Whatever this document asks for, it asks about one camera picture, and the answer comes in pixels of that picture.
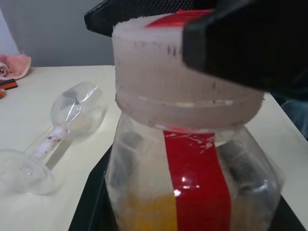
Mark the clear plastic wine glass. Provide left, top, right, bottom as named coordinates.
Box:
left=0, top=81, right=109, bottom=196

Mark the blue denim cloth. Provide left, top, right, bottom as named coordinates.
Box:
left=280, top=98, right=308, bottom=141

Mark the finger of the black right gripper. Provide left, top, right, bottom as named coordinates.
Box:
left=84, top=0, right=217, bottom=37
left=182, top=0, right=308, bottom=94

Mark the black and orange block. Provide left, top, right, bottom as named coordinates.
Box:
left=0, top=78, right=19, bottom=91

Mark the pink towel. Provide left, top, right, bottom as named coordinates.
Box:
left=0, top=53, right=32, bottom=80

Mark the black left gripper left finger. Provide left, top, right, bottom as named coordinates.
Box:
left=69, top=146, right=116, bottom=231

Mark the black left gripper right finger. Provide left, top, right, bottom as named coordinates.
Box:
left=276, top=192, right=308, bottom=231

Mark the clear bottle with orange drink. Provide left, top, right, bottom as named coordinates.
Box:
left=104, top=8, right=287, bottom=231

